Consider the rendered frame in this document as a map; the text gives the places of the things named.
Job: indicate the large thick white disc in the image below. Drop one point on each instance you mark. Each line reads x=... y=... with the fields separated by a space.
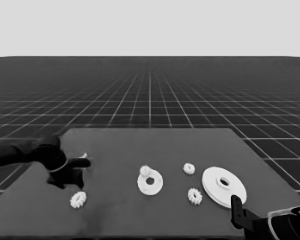
x=211 y=188

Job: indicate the white toothed gear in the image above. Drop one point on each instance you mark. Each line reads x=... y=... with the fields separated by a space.
x=74 y=200
x=186 y=168
x=191 y=196
x=142 y=171

